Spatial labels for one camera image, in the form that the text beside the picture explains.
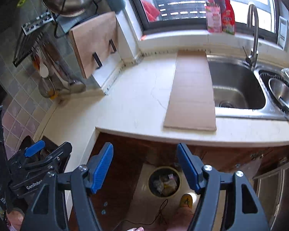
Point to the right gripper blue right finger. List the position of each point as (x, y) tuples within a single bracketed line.
[(191, 166)]

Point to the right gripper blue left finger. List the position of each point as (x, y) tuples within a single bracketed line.
[(98, 167)]

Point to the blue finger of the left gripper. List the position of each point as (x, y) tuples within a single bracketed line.
[(34, 148), (58, 156)]

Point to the black round trash bin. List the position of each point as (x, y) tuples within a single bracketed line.
[(164, 182)]

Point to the person left hand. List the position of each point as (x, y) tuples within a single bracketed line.
[(15, 219)]

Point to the skimmer strainer spoon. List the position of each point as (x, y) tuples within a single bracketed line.
[(46, 88)]

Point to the flat brown cardboard sheet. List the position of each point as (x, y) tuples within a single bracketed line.
[(191, 104)]

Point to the steel soup ladle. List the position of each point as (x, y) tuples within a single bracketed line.
[(70, 84)]

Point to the white rice paddle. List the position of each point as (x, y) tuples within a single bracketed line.
[(43, 70)]

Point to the stainless steel sink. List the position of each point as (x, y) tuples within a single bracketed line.
[(235, 86)]

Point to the wooden cutting board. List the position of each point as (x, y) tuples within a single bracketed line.
[(93, 41)]

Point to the steel bowl in sink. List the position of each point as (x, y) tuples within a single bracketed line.
[(280, 92)]

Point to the red spray cleaner bottle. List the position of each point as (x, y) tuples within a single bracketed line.
[(227, 17)]

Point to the pink dish soap bottle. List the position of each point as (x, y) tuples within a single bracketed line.
[(213, 17)]

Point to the blue utensil holder cup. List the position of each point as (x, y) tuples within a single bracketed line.
[(116, 5)]

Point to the black wall utensil rack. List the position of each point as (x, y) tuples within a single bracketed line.
[(31, 32)]

